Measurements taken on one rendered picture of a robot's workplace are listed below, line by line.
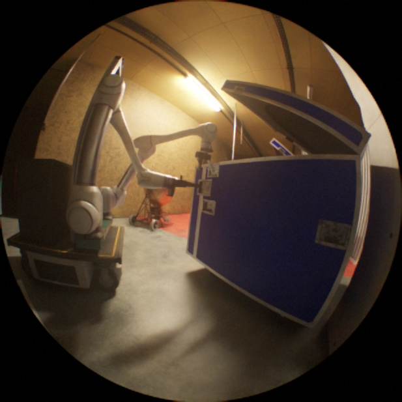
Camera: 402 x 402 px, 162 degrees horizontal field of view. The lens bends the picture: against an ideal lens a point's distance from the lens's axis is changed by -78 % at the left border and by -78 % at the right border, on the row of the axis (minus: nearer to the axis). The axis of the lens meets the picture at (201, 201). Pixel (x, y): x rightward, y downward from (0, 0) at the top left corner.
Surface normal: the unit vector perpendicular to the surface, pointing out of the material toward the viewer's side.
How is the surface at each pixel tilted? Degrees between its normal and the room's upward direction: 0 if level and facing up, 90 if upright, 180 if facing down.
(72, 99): 90
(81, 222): 96
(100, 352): 0
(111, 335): 0
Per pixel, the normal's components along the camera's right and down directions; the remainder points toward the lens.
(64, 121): 0.82, 0.12
